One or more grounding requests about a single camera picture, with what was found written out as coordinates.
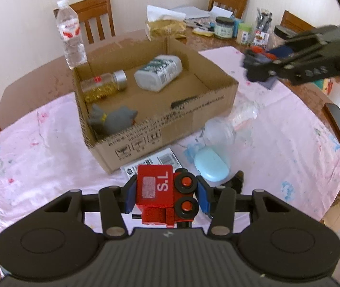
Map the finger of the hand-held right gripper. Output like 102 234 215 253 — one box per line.
248 46 323 81
273 25 339 59

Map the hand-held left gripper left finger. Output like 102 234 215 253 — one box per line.
43 175 138 239

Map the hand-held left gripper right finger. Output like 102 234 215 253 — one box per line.
196 175 293 239

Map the red toy train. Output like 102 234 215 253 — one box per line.
132 164 202 228

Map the grey elephant toy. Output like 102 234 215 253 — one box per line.
87 105 138 135

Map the brown cardboard box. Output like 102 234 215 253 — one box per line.
72 35 239 174

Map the silver-lidded glitter jar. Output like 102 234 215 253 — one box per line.
80 70 128 104

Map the white cotton swab container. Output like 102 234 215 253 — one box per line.
134 55 183 92

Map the large black-lidded plastic jar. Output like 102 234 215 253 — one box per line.
273 25 317 48

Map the teal earbud case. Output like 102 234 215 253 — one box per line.
194 146 232 182

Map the colourful printed carton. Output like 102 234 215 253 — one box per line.
322 78 340 96

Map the clear pen holder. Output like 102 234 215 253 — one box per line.
252 7 272 48

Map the barcoded pen package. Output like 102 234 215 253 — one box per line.
120 148 183 180

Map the small green-lidded bottle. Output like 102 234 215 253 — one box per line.
236 22 252 46

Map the pink floral tablecloth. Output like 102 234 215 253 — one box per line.
0 46 340 237

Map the empty clear plastic bottle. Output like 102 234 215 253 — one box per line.
204 101 260 156

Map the black-lidded glass jar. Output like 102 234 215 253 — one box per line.
214 16 235 39

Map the yellow flat packet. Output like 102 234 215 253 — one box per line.
192 28 214 37

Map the stack of white papers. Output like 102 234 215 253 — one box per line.
170 4 210 20

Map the gold tissue pack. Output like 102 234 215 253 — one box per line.
144 4 187 39

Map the clear plastic water bottle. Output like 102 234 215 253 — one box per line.
56 0 87 69

